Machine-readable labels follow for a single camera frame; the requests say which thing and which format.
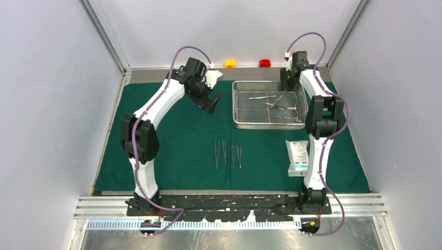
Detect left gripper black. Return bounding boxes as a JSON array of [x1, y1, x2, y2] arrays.
[[187, 77, 222, 114]]

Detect steel scalpel handle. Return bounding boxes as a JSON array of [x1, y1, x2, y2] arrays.
[[248, 95, 278, 99]]

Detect metal mesh tray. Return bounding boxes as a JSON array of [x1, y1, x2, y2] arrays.
[[232, 81, 308, 130]]

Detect long steel forceps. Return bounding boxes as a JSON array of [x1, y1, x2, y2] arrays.
[[215, 141, 220, 169]]

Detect steel spatula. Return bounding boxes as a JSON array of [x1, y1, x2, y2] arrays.
[[222, 140, 227, 166]]

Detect thin steel tweezers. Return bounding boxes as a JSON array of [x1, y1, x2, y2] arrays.
[[237, 146, 242, 168]]

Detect white paper packet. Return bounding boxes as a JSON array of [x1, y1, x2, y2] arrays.
[[286, 140, 309, 177]]

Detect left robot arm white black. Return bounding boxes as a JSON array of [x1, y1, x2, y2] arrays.
[[120, 57, 223, 216]]

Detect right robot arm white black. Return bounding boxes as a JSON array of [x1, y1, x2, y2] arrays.
[[280, 51, 344, 214]]

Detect surgical scissors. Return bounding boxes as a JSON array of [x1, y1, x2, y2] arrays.
[[263, 102, 301, 113]]

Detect surgical forceps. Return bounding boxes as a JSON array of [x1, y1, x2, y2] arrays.
[[277, 116, 300, 122]]

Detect red toy brick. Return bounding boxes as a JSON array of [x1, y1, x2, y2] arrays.
[[259, 59, 272, 68]]

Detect orange toy brick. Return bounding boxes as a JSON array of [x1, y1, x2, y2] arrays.
[[224, 60, 236, 68]]

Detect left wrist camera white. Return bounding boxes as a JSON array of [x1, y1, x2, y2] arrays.
[[204, 69, 223, 89]]

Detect aluminium frame rail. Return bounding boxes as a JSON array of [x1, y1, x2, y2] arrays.
[[73, 193, 388, 219]]

